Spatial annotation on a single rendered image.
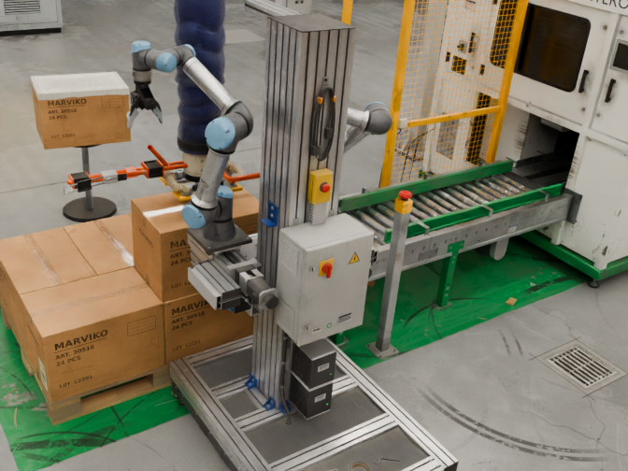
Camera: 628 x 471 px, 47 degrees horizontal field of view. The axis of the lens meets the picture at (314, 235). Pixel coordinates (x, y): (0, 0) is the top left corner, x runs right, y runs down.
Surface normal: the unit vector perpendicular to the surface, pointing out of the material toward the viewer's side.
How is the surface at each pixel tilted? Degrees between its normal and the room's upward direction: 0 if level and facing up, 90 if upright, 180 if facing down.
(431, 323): 0
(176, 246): 90
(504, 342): 0
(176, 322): 90
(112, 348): 90
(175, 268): 90
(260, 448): 0
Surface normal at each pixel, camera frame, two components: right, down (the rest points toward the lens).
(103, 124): 0.44, 0.46
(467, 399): 0.07, -0.87
